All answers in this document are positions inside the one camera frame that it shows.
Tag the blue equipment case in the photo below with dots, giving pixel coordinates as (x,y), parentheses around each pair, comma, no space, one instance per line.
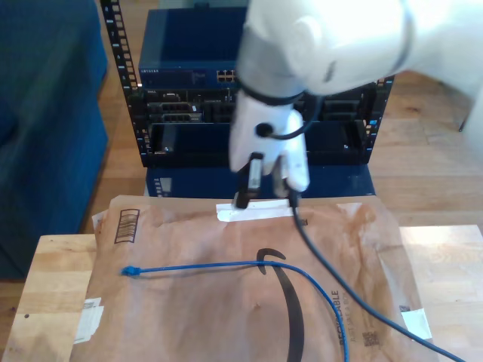
(203,183)

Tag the black rack server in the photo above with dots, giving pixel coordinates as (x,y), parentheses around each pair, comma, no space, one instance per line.
(177,109)

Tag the brown paper mailer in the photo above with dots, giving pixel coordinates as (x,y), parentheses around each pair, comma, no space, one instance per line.
(188,313)

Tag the dark metal chair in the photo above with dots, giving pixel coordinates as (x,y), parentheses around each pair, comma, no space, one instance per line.
(461,124)

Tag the blue sofa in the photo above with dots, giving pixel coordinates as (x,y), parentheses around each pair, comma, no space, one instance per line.
(45,132)

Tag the torn white shipping label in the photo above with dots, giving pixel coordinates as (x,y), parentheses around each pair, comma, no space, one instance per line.
(88,320)

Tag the blue network switch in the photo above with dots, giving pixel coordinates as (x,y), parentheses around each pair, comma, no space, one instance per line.
(181,41)

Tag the black rack frame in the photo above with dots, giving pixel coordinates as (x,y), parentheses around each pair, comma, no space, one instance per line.
(117,37)

